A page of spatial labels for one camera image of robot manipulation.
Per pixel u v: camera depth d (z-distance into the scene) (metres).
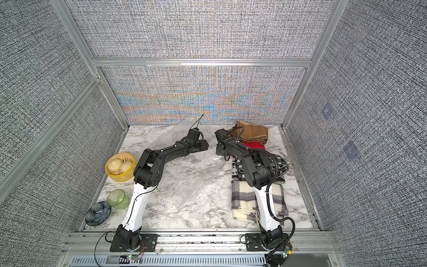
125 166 0.92
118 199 0.86
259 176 0.59
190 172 0.97
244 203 0.80
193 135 0.86
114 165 0.92
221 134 0.86
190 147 0.83
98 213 0.80
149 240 0.74
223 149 0.80
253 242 0.73
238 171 0.90
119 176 0.92
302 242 0.75
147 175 0.62
